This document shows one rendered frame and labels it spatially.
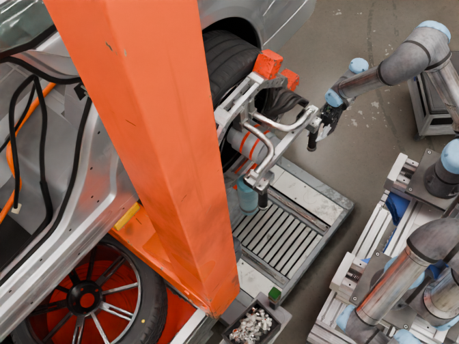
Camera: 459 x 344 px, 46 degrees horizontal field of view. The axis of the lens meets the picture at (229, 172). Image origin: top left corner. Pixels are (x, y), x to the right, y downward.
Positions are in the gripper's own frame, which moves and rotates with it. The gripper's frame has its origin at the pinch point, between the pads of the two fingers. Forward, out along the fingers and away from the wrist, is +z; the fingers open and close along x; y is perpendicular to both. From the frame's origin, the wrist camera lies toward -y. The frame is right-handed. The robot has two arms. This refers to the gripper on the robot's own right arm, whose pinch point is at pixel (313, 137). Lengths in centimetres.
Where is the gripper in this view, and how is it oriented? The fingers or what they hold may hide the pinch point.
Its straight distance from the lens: 225.3
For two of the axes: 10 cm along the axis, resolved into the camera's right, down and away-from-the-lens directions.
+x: 7.8, 5.4, -3.3
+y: -0.6, -4.6, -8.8
